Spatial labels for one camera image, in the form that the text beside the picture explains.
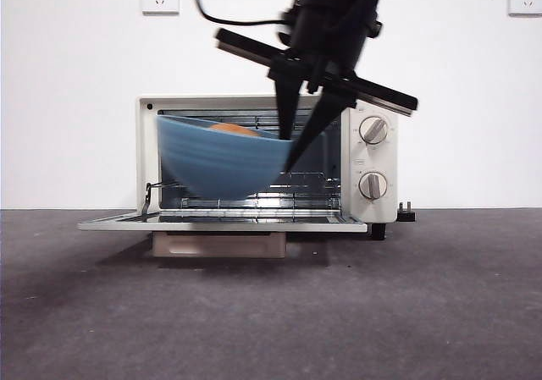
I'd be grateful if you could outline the round oven knob slanted pointer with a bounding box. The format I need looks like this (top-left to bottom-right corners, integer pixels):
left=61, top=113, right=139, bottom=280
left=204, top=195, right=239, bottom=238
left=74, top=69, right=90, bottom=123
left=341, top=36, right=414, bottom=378
left=359, top=116, right=390, bottom=146

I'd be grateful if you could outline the white Toshiba toaster oven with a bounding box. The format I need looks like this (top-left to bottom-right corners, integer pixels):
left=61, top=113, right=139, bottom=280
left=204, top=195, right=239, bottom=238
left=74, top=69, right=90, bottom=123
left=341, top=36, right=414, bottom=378
left=135, top=94, right=399, bottom=241

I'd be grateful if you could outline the glass oven door beige handle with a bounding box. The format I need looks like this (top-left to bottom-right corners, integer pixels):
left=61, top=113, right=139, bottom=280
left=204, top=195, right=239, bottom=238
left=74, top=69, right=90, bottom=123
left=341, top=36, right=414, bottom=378
left=77, top=210, right=368, bottom=259

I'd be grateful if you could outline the brown potato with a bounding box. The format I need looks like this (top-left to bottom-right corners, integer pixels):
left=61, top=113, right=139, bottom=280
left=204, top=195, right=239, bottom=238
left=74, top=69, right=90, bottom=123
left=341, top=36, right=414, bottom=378
left=209, top=122, right=263, bottom=139

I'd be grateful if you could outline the black oven power cord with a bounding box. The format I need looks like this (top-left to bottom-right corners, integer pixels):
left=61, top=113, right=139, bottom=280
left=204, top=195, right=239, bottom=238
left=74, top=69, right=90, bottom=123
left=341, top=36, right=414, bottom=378
left=397, top=201, right=416, bottom=223

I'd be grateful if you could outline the metal wire oven rack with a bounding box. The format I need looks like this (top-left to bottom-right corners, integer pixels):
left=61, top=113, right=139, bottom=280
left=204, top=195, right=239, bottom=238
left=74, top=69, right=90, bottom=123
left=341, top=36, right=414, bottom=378
left=180, top=172, right=342, bottom=212

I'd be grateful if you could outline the blue ribbed bowl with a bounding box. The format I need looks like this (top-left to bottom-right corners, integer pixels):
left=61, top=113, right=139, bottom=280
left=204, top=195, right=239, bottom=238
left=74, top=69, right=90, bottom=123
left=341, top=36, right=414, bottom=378
left=156, top=114, right=300, bottom=201

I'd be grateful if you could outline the round oven knob upright pointer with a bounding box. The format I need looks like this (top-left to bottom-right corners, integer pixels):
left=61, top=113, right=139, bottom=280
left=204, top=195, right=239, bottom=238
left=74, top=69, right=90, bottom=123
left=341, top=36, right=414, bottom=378
left=358, top=171, right=389, bottom=202

